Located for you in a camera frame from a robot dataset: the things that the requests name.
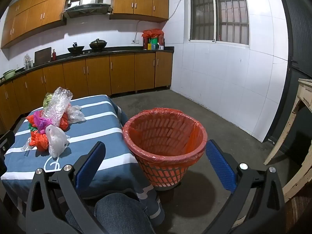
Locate white plastic bag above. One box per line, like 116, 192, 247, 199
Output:
45, 125, 71, 157
67, 105, 86, 123

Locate black lidded wok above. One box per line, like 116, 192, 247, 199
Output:
89, 38, 108, 52

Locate short wooden wall cabinets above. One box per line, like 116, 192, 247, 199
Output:
109, 0, 169, 23

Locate worn white wooden table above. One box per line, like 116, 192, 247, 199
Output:
263, 78, 312, 203

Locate orange plastic mesh basket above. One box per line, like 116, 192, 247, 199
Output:
122, 107, 208, 192

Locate light green plastic bag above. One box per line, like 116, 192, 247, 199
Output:
43, 93, 55, 110

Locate black wok with spatula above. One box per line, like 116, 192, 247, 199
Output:
67, 42, 85, 54

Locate steel range hood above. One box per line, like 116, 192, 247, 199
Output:
62, 0, 113, 19

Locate wooden base cabinets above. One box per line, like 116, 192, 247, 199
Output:
0, 51, 174, 128

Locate clear bubble wrap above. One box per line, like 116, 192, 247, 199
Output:
44, 87, 74, 127

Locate white outlet cable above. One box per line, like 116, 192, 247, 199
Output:
134, 20, 147, 41

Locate person's jeans leg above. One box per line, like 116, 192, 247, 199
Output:
65, 192, 157, 234

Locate orange bag liner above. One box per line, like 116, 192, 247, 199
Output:
122, 107, 208, 169

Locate dark cutting board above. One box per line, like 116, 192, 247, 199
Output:
34, 47, 52, 66

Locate blue striped tablecloth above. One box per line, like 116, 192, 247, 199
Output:
1, 95, 166, 226

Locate thin wall cable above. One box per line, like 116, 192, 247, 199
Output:
168, 0, 191, 21

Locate long wooden wall cabinets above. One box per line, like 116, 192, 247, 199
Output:
0, 0, 72, 50

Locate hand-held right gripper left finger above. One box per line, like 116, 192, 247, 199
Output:
26, 141, 106, 234

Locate red bag with packages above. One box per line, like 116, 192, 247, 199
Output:
142, 29, 165, 51

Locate green basin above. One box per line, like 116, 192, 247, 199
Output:
2, 69, 16, 80

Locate barred window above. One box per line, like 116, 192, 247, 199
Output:
188, 0, 250, 48

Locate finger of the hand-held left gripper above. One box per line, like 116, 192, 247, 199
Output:
0, 130, 16, 157

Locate dark door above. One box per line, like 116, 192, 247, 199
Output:
264, 0, 312, 153

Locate black kitchen countertop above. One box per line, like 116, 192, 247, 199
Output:
0, 46, 175, 86

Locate purple plastic bag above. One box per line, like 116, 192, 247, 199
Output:
33, 111, 53, 130

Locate orange plastic bag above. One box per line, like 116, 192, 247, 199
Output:
30, 130, 50, 152

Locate clear jar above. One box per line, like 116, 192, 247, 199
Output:
24, 54, 34, 70

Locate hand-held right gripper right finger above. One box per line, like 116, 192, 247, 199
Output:
202, 140, 286, 234

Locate clear plastic bag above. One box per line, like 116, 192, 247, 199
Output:
21, 136, 32, 152

